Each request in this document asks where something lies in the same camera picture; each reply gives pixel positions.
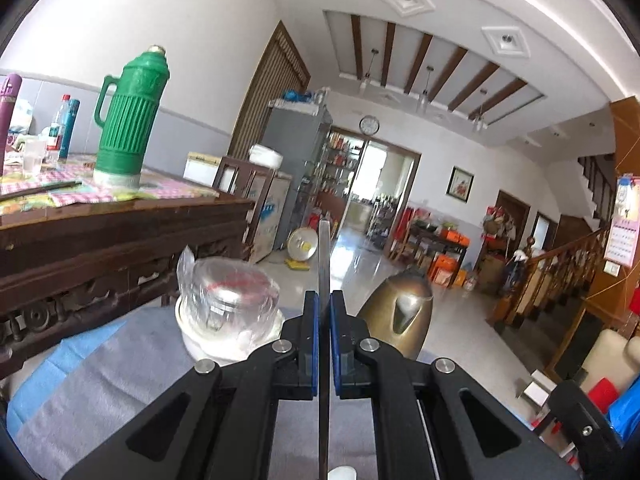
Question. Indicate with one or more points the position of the large white plastic spoon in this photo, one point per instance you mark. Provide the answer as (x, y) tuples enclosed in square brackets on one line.
[(342, 474)]

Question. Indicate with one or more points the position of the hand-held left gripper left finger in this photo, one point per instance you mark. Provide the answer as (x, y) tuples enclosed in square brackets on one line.
[(312, 350)]

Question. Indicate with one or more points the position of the checkered cloth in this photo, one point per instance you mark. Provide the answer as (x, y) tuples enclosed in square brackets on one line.
[(165, 187)]

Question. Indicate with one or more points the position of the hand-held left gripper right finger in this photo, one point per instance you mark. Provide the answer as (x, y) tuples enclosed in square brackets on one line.
[(336, 350)]

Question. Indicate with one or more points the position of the green thermos jug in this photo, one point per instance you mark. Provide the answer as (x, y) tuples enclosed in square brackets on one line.
[(127, 115)]

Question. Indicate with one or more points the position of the wooden side table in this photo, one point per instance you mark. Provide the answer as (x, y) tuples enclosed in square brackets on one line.
[(430, 245)]

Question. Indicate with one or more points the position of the purple bottle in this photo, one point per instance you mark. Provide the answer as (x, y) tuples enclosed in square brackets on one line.
[(7, 120)]

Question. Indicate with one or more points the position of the white round container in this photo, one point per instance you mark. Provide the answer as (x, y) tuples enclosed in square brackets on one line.
[(266, 155)]

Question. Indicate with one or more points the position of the dark chopstick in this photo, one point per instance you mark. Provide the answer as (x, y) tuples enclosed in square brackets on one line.
[(324, 260)]

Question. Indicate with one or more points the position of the dark stick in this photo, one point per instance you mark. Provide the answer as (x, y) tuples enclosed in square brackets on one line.
[(40, 189)]

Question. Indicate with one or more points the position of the round wall clock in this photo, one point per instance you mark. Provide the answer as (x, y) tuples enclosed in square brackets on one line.
[(369, 125)]

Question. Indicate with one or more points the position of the red plastic chair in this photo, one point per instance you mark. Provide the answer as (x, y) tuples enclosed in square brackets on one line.
[(603, 392)]

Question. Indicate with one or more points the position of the wooden stair railing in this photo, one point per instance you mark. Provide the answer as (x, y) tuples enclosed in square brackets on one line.
[(555, 280)]

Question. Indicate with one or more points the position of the blue cloth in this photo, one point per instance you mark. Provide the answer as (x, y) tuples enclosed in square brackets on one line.
[(50, 355)]

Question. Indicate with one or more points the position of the white box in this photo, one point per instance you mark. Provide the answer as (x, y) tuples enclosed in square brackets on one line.
[(201, 169)]

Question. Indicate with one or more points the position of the grey refrigerator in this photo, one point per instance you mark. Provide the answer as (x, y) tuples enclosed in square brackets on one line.
[(295, 160)]

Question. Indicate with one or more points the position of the clear plastic cup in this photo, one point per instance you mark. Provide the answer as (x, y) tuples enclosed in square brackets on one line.
[(34, 157)]

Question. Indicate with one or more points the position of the framed wall picture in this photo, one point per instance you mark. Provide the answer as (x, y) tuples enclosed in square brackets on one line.
[(460, 185)]

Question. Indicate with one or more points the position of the bronze electric kettle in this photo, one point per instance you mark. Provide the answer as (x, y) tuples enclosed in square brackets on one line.
[(400, 310)]

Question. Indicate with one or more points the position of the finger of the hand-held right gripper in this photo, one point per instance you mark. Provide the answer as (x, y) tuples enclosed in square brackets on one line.
[(587, 425)]

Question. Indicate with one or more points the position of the brown wooden door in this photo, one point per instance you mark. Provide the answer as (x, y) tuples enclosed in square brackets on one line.
[(270, 90)]

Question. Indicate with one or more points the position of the clear plastic bottle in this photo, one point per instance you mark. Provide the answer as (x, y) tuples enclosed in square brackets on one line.
[(57, 125)]

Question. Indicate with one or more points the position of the carved dark wooden sideboard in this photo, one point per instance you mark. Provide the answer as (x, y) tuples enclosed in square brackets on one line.
[(115, 245)]

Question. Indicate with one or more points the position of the blue plastic bag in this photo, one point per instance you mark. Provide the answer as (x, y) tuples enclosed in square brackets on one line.
[(627, 405)]

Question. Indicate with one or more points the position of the white bowl with plastic cover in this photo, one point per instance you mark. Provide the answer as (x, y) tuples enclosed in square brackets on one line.
[(225, 295)]

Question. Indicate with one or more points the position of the pink wall calendar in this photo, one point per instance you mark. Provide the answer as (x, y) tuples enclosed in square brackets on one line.
[(622, 220)]

